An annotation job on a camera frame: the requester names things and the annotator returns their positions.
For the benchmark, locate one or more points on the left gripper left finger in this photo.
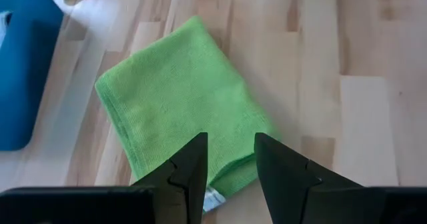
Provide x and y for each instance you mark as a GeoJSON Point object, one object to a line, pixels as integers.
{"type": "Point", "coordinates": [180, 194]}

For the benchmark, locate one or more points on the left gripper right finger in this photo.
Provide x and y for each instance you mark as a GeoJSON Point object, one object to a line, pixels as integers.
{"type": "Point", "coordinates": [293, 194]}

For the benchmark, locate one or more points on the green microfiber towel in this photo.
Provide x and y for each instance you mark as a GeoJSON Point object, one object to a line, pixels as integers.
{"type": "Point", "coordinates": [180, 94]}

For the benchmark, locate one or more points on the blue plastic bin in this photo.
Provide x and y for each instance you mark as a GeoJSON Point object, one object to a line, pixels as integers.
{"type": "Point", "coordinates": [26, 84]}

